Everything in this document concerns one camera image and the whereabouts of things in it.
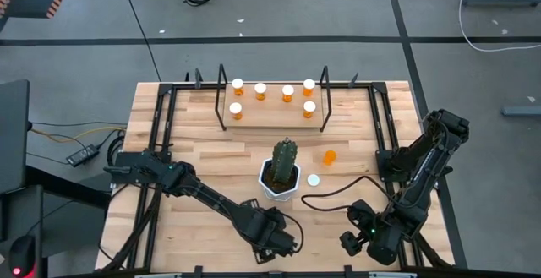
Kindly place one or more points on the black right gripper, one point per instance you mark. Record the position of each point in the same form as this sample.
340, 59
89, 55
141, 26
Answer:
382, 246

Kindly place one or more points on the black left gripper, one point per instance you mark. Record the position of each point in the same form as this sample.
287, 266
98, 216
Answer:
266, 229

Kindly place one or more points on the orange medicine bottle white cap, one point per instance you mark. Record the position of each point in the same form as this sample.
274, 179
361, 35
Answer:
235, 107
309, 106
309, 84
260, 88
287, 90
237, 83

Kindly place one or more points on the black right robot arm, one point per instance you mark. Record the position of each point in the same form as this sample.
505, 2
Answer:
422, 176

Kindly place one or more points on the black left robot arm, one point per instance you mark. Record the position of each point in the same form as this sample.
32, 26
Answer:
211, 200

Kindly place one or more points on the white hexagonal plant pot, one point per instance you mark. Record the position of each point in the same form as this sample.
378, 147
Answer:
277, 195

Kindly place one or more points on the green cactus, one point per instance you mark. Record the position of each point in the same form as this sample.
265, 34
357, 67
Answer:
284, 159

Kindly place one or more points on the black power adapter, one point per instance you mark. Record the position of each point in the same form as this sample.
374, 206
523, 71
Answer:
82, 155

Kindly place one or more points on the grey metal floor bar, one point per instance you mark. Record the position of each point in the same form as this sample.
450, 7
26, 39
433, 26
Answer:
522, 110

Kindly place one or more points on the black computer mouse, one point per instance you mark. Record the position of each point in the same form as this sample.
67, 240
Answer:
23, 252

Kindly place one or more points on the dark grey side desk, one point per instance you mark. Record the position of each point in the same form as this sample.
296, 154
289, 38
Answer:
25, 210

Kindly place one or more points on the dark grey monitor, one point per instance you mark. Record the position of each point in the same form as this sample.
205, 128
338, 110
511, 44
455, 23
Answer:
12, 134

